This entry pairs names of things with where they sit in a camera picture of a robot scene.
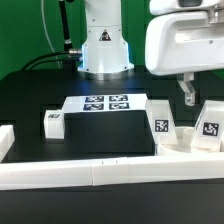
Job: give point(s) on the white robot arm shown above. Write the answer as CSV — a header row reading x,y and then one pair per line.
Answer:
x,y
105,53

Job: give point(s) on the white U-shaped fence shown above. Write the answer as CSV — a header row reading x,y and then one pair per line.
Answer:
x,y
95,172

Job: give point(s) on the white marker sheet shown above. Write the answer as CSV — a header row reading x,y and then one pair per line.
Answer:
x,y
104,103

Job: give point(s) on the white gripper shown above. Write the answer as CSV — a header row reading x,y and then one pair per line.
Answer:
x,y
185,36

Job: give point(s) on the white round stool seat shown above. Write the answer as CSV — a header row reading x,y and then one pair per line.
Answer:
x,y
184,137

